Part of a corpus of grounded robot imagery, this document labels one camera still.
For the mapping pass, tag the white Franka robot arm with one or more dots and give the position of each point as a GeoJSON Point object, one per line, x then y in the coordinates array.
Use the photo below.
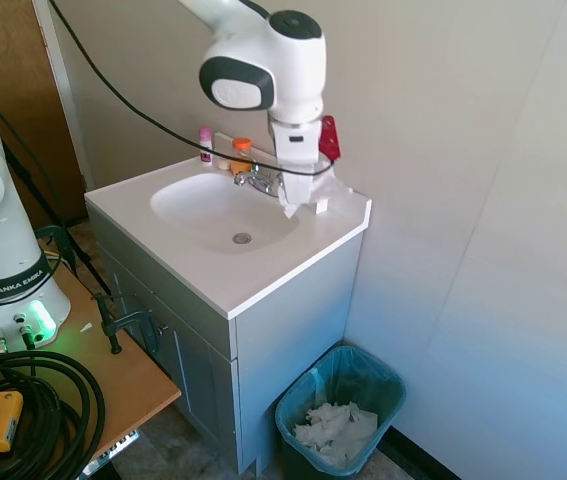
{"type": "Point", "coordinates": [290, 75]}

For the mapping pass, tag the chrome sink faucet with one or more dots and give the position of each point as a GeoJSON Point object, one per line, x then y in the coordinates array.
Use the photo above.
{"type": "Point", "coordinates": [258, 181]}

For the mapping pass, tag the black metal clamp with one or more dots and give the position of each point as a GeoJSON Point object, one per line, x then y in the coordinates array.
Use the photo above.
{"type": "Point", "coordinates": [133, 322]}

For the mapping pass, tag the red wrist camera mount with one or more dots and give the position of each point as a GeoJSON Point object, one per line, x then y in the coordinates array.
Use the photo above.
{"type": "Point", "coordinates": [330, 140]}

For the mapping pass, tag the white tissue pile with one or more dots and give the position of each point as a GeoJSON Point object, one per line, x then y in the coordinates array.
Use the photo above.
{"type": "Point", "coordinates": [335, 430]}

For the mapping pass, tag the blue plastic bin liner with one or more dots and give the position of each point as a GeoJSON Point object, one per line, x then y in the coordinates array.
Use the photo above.
{"type": "Point", "coordinates": [353, 372]}

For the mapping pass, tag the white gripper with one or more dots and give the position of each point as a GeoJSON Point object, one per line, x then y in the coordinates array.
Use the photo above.
{"type": "Point", "coordinates": [295, 142]}

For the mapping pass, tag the chrome sink drain stopper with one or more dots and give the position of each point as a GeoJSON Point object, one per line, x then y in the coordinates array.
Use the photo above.
{"type": "Point", "coordinates": [241, 238]}

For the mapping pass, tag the metal cabinet knob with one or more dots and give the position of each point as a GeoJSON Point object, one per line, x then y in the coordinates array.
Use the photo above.
{"type": "Point", "coordinates": [163, 329]}

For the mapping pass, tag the black tripod stand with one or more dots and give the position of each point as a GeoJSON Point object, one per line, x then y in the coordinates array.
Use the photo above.
{"type": "Point", "coordinates": [48, 200]}

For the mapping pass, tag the small white paper scrap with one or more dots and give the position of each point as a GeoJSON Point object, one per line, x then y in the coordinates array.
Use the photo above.
{"type": "Point", "coordinates": [86, 327]}

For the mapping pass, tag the orange lid bottle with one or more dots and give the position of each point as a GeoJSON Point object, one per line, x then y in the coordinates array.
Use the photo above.
{"type": "Point", "coordinates": [241, 150]}

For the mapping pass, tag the brown wooden door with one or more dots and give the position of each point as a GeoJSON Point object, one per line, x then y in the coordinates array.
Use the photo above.
{"type": "Point", "coordinates": [8, 75]}

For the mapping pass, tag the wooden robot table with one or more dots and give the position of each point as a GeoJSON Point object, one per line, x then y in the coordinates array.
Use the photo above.
{"type": "Point", "coordinates": [113, 380]}

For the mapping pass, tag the white vanity sink top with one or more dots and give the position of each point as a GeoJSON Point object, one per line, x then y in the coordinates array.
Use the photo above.
{"type": "Point", "coordinates": [288, 270]}

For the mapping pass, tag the dark green trash bin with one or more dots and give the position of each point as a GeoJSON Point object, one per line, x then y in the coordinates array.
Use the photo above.
{"type": "Point", "coordinates": [293, 455]}

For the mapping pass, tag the grey vanity cabinet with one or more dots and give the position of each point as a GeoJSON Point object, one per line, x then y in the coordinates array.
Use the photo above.
{"type": "Point", "coordinates": [283, 360]}

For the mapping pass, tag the pink cap bottle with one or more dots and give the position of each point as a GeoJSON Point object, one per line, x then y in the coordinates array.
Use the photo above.
{"type": "Point", "coordinates": [206, 145]}

